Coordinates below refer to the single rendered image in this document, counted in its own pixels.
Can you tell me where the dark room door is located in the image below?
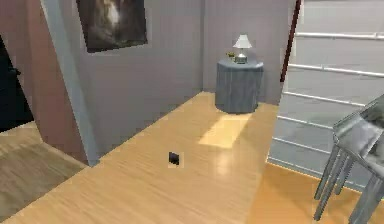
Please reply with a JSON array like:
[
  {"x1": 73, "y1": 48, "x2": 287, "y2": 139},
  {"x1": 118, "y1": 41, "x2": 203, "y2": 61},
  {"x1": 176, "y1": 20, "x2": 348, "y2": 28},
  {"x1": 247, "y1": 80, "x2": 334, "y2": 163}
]
[{"x1": 0, "y1": 34, "x2": 35, "y2": 133}]

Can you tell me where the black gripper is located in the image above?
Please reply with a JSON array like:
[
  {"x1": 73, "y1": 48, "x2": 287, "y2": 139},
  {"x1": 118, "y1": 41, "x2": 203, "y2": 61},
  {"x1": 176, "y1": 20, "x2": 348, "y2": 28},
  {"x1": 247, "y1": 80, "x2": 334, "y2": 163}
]
[{"x1": 168, "y1": 151, "x2": 180, "y2": 166}]

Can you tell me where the grey round side table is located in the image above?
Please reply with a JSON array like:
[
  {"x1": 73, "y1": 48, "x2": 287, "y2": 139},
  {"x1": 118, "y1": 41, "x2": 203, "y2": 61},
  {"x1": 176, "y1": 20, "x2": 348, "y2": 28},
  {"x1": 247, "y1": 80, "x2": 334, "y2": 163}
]
[{"x1": 214, "y1": 58, "x2": 265, "y2": 115}]

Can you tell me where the white shade table lamp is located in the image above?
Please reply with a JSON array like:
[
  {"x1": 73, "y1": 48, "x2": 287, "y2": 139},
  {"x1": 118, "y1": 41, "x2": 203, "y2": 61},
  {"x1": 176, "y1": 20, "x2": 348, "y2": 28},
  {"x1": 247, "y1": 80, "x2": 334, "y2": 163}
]
[{"x1": 232, "y1": 34, "x2": 253, "y2": 65}]

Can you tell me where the dark framed wall picture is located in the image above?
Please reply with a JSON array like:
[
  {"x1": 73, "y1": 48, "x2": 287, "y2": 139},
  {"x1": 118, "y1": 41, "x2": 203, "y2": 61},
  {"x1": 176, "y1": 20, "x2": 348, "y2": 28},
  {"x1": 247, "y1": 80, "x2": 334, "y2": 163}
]
[{"x1": 76, "y1": 0, "x2": 149, "y2": 54}]

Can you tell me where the white slatted garage door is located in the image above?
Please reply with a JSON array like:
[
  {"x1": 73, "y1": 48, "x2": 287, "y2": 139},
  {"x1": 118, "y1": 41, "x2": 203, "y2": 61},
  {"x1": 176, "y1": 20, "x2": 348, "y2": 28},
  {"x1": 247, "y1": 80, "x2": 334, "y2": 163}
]
[{"x1": 267, "y1": 0, "x2": 384, "y2": 193}]

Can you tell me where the grey metal chair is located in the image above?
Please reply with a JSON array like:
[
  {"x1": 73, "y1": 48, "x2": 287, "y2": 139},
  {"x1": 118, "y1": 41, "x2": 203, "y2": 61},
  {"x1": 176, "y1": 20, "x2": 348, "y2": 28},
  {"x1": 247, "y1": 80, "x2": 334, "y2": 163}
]
[{"x1": 313, "y1": 94, "x2": 384, "y2": 224}]

